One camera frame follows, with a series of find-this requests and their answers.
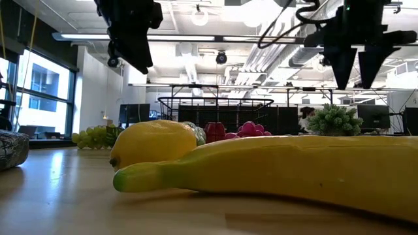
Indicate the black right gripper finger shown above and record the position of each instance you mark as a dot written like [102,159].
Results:
[341,65]
[372,65]

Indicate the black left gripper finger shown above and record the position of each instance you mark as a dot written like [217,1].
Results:
[134,49]

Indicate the yellow lemon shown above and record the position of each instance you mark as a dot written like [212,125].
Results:
[153,143]

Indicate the green grape bunch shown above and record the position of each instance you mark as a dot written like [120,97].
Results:
[93,137]

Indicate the green starfruit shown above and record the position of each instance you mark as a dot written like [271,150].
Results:
[199,135]

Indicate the pink grape bunch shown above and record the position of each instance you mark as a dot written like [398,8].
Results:
[249,129]

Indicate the red bell pepper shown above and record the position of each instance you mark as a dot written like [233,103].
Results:
[214,132]

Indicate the yellow banana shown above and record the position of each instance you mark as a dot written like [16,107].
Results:
[277,169]

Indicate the black ceiling spotlight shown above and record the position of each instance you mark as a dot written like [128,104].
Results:
[221,58]
[113,62]

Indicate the long ceiling light bar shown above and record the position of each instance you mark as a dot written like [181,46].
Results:
[81,36]

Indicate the green potted plant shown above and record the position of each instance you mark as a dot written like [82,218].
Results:
[334,120]

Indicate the person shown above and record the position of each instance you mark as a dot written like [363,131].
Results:
[306,114]

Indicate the large glass window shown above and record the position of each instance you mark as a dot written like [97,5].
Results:
[45,98]

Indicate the silver ventilation duct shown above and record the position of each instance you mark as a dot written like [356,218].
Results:
[303,57]

